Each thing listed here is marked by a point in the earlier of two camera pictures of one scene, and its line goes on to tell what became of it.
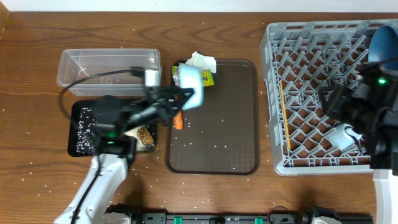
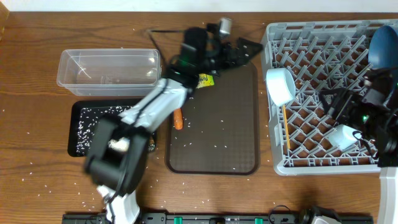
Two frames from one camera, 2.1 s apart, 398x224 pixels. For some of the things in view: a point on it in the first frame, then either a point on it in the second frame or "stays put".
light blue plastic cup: (341, 139) stays put
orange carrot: (178, 120) stays put
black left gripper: (162, 104) -> (232, 51)
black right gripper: (329, 101) stays put
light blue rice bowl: (190, 76) -> (281, 86)
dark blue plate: (384, 48) stays put
